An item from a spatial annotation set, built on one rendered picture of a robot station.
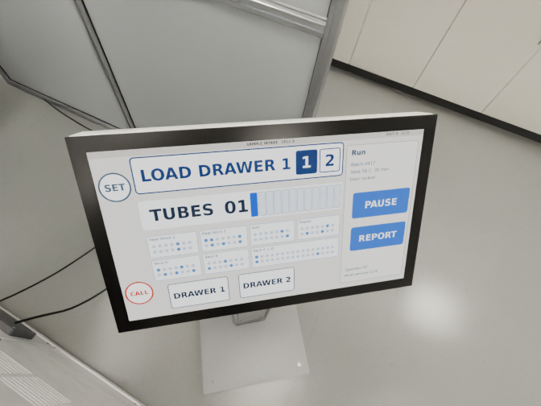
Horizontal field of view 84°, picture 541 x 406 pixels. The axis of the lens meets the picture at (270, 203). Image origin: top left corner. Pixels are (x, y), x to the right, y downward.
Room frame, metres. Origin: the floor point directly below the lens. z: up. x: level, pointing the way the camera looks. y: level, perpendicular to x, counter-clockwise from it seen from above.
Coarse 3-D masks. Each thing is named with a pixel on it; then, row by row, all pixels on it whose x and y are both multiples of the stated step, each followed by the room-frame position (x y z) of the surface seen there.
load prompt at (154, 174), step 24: (312, 144) 0.30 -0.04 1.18; (336, 144) 0.31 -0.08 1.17; (144, 168) 0.22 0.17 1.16; (168, 168) 0.22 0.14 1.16; (192, 168) 0.23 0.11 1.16; (216, 168) 0.24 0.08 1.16; (240, 168) 0.25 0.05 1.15; (264, 168) 0.26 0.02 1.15; (288, 168) 0.27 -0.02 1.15; (312, 168) 0.28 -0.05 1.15; (336, 168) 0.29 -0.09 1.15; (144, 192) 0.19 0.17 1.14
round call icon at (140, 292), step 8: (144, 280) 0.10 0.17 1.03; (128, 288) 0.09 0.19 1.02; (136, 288) 0.09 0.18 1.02; (144, 288) 0.09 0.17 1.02; (152, 288) 0.09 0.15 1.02; (128, 296) 0.08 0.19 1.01; (136, 296) 0.08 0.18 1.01; (144, 296) 0.08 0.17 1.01; (152, 296) 0.08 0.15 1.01; (128, 304) 0.07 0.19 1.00; (136, 304) 0.07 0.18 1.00
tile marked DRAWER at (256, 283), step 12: (240, 276) 0.14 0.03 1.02; (252, 276) 0.14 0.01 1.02; (264, 276) 0.15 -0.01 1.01; (276, 276) 0.15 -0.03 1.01; (288, 276) 0.15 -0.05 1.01; (240, 288) 0.12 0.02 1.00; (252, 288) 0.13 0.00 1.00; (264, 288) 0.13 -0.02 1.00; (276, 288) 0.14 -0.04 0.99; (288, 288) 0.14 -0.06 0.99
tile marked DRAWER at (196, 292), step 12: (228, 276) 0.13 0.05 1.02; (168, 288) 0.10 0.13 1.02; (180, 288) 0.10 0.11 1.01; (192, 288) 0.11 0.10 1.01; (204, 288) 0.11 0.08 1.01; (216, 288) 0.11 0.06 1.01; (228, 288) 0.12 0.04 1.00; (180, 300) 0.09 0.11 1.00; (192, 300) 0.09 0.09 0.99; (204, 300) 0.10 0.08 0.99; (216, 300) 0.10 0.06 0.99
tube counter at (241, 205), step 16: (240, 192) 0.23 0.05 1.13; (256, 192) 0.23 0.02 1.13; (272, 192) 0.24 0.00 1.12; (288, 192) 0.25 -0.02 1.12; (304, 192) 0.25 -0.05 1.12; (320, 192) 0.26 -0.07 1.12; (336, 192) 0.27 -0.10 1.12; (224, 208) 0.21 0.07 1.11; (240, 208) 0.21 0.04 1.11; (256, 208) 0.22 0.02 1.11; (272, 208) 0.22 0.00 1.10; (288, 208) 0.23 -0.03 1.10; (304, 208) 0.24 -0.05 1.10; (320, 208) 0.24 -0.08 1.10; (336, 208) 0.25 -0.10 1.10
